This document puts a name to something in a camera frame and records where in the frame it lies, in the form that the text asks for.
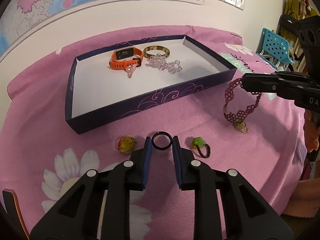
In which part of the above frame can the dark red beaded bracelet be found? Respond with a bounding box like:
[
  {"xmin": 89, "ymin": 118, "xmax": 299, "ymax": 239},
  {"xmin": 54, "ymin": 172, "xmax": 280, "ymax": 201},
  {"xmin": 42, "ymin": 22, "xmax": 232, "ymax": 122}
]
[{"xmin": 222, "ymin": 77, "xmax": 263, "ymax": 124}]

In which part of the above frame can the gold chain green ring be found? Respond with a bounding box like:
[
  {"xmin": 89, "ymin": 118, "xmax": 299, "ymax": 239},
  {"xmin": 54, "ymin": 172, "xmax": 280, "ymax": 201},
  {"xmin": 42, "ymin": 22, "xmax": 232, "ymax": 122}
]
[{"xmin": 234, "ymin": 119, "xmax": 250, "ymax": 134}]

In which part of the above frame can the green stone beaded ring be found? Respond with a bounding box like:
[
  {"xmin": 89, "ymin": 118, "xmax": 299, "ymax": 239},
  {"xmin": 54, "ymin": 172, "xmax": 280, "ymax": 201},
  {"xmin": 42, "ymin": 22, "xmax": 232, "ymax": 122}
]
[{"xmin": 191, "ymin": 136, "xmax": 212, "ymax": 159}]

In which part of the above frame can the yellow amber wire ring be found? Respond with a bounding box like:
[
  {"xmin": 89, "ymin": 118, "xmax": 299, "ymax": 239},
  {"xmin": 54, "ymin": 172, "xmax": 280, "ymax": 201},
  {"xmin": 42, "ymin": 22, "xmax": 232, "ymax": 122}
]
[{"xmin": 117, "ymin": 135, "xmax": 138, "ymax": 155}]

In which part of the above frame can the clear crystal bead bracelet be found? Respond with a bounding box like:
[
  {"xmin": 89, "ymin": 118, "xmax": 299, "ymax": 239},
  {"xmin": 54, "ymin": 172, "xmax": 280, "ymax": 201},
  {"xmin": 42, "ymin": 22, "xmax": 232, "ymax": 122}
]
[{"xmin": 146, "ymin": 52, "xmax": 183, "ymax": 75}]

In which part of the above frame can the black ring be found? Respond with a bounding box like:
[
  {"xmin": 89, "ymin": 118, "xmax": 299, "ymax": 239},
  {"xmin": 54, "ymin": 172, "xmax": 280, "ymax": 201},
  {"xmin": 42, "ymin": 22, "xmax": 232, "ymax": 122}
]
[{"xmin": 152, "ymin": 131, "xmax": 174, "ymax": 151}]

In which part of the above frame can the pink plastic clip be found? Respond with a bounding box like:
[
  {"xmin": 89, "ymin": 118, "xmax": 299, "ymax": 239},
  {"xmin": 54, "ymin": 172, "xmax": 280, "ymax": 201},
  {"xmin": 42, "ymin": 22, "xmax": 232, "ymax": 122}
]
[{"xmin": 125, "ymin": 63, "xmax": 137, "ymax": 79}]

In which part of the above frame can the orange smart watch band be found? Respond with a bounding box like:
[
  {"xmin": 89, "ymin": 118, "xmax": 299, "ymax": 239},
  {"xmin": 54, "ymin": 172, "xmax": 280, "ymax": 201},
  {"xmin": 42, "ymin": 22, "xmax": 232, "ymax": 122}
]
[{"xmin": 109, "ymin": 47, "xmax": 144, "ymax": 70}]

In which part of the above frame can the person's right hand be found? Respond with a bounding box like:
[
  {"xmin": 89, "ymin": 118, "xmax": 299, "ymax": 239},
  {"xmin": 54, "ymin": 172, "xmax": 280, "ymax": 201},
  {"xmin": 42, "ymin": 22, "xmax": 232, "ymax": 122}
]
[{"xmin": 303, "ymin": 109, "xmax": 319, "ymax": 153}]

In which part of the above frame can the blue perforated plastic chair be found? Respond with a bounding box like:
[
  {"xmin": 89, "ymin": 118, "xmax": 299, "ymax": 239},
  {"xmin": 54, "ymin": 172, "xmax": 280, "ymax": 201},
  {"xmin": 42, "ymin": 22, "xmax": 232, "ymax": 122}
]
[{"xmin": 256, "ymin": 28, "xmax": 294, "ymax": 71}]

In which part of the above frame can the orange edged smartphone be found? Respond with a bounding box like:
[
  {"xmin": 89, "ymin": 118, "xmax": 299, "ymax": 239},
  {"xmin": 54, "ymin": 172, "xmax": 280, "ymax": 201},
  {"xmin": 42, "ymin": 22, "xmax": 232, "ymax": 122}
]
[{"xmin": 1, "ymin": 189, "xmax": 30, "ymax": 239}]

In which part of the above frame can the clothes rack with garments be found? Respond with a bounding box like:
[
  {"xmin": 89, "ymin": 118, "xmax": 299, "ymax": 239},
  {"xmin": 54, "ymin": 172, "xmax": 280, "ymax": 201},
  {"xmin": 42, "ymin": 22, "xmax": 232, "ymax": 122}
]
[{"xmin": 278, "ymin": 0, "xmax": 319, "ymax": 73}]

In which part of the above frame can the dark blue shallow box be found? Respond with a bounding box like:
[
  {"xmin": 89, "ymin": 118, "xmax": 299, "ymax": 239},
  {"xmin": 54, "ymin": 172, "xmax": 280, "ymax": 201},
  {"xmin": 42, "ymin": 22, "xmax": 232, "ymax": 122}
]
[{"xmin": 65, "ymin": 35, "xmax": 236, "ymax": 134}]

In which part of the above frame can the white wall switch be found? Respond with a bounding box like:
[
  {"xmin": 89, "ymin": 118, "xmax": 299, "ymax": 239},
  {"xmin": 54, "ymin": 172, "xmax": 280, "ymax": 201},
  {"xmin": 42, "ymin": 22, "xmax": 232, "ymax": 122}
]
[{"xmin": 235, "ymin": 0, "xmax": 246, "ymax": 10}]

